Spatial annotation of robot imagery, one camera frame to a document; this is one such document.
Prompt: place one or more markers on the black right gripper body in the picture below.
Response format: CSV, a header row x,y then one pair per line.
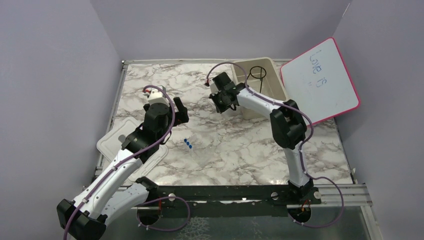
x,y
221,104

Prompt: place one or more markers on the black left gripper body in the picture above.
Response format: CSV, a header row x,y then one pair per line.
x,y
180,117

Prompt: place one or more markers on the white plastic bin lid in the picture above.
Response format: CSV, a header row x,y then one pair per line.
x,y
111,143

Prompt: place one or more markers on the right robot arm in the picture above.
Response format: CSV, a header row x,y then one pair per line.
x,y
288,127

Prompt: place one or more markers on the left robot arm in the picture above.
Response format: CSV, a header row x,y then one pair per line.
x,y
87,216

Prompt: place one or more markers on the beige plastic bin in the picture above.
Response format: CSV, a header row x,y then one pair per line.
x,y
263,77

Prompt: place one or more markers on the pink framed whiteboard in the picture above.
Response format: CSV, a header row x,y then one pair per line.
x,y
319,82

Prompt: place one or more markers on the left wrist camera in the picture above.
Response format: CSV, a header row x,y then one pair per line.
x,y
155,96

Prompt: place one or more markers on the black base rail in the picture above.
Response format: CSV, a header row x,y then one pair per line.
x,y
225,201

